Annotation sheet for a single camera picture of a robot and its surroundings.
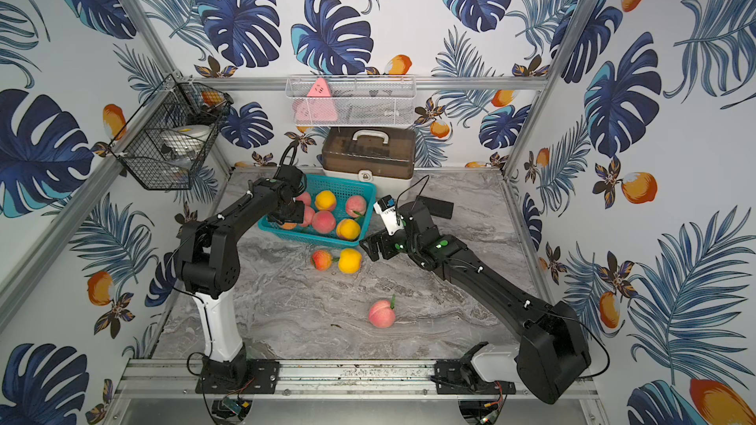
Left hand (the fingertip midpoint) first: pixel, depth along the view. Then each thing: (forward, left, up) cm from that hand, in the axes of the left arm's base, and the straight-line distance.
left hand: (288, 212), depth 97 cm
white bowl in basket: (+3, +23, +25) cm, 34 cm away
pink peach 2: (0, -6, -1) cm, 7 cm away
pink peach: (+6, -22, -1) cm, 23 cm away
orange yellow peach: (-4, -1, -2) cm, 5 cm away
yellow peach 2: (-14, -22, -4) cm, 27 cm away
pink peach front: (-29, -33, -3) cm, 44 cm away
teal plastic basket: (+7, -14, -7) cm, 18 cm away
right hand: (-12, -30, +10) cm, 34 cm away
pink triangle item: (+22, -9, +26) cm, 35 cm away
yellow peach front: (-3, -20, -2) cm, 20 cm away
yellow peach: (+8, -10, -3) cm, 13 cm away
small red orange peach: (-15, -13, -4) cm, 20 cm away
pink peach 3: (-2, -12, -2) cm, 12 cm away
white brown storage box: (+22, -29, +7) cm, 37 cm away
